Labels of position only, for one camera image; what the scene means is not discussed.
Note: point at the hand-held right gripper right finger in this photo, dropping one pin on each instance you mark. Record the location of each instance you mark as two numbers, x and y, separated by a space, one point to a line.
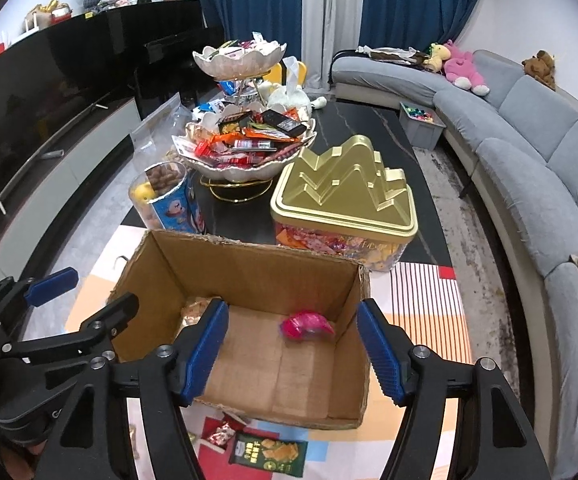
381 355

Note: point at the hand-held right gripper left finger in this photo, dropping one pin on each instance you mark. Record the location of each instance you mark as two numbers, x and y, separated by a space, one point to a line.
203 355

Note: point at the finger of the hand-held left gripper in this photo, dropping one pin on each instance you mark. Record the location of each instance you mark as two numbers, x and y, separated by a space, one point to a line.
111 317
51 284

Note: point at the brown cardboard box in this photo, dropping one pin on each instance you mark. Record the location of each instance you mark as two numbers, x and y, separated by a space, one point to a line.
279 375

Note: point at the dark green cracker packet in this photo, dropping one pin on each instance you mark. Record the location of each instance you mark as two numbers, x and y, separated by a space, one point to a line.
269 452

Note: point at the golden snack packet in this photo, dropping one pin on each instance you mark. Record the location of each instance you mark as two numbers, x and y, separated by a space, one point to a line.
195 311

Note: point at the colourful patchwork mat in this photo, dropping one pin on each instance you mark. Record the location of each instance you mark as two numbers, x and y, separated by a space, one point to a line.
414 305

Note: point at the red and white candy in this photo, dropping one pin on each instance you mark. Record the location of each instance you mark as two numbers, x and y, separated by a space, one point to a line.
221 432

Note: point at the pink snack packet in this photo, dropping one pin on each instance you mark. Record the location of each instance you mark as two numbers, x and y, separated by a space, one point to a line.
306 327

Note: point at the grey television cabinet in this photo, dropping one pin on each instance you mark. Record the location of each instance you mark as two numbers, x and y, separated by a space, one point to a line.
69 160

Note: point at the clear jar of nuts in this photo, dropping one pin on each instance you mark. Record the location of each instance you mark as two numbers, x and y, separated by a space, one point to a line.
169 202

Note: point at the clear container with gold lid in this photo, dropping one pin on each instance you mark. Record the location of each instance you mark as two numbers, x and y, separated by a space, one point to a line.
344 195

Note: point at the white two-tier bowl stand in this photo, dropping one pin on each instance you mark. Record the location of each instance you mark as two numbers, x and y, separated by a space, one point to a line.
239 170

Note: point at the black television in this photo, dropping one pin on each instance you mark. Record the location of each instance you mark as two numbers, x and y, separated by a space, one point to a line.
34 95

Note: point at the clear plastic bag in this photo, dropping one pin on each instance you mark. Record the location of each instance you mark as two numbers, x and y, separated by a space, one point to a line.
156 125

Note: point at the grey storage bin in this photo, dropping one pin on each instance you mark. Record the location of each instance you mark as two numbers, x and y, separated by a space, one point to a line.
421 130

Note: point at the grey sofa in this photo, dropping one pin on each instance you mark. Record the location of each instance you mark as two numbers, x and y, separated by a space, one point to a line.
534 170

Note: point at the black upright piano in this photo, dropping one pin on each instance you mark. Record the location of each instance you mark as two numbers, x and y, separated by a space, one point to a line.
174 45

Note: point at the pink plush toy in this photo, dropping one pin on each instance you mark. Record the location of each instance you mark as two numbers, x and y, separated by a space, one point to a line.
461 67

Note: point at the yellow plush toy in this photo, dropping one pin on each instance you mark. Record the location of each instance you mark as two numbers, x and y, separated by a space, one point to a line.
435 57

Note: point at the brown plush toy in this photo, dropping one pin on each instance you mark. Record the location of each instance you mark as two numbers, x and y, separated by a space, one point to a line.
540 67

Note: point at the white sheer curtain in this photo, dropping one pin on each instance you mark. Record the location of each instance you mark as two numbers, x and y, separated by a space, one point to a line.
331 15

